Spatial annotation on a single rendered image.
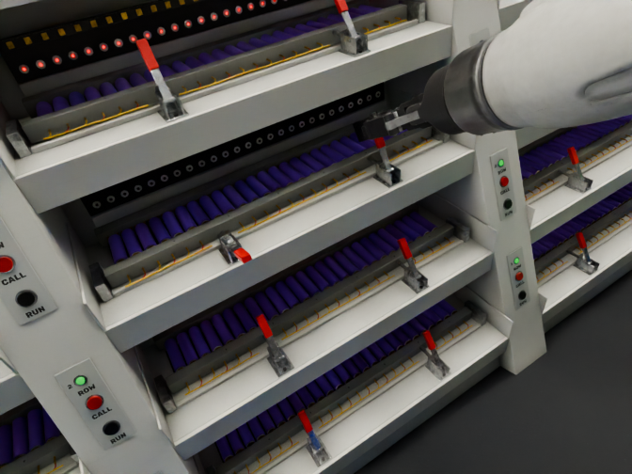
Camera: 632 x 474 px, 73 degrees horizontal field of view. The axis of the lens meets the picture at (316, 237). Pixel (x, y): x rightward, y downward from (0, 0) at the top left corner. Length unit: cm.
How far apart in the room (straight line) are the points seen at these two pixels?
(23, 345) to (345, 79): 51
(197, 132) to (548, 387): 79
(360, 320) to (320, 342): 8
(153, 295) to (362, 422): 43
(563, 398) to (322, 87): 71
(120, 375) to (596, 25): 58
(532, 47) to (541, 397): 71
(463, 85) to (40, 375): 55
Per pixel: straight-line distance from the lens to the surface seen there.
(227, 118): 55
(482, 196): 79
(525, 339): 98
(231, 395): 67
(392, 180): 68
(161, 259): 61
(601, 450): 89
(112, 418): 63
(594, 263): 111
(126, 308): 58
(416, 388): 85
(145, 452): 66
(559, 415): 93
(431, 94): 49
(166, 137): 54
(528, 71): 39
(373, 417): 82
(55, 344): 58
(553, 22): 38
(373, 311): 72
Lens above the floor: 68
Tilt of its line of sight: 21 degrees down
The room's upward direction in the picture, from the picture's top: 19 degrees counter-clockwise
